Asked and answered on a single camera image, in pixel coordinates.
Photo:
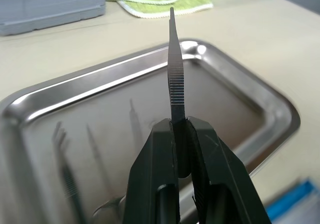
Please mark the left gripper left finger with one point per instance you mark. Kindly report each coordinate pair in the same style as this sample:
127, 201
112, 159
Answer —
150, 184

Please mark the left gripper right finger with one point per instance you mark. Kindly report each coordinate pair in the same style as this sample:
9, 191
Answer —
225, 184

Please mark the black ribbed tweezers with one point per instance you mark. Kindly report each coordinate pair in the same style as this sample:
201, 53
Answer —
176, 84

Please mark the rectangular metal tray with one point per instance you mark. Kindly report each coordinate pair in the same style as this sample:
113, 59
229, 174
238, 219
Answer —
225, 96

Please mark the grey plastic case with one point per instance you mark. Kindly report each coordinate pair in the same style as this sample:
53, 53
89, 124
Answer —
50, 7

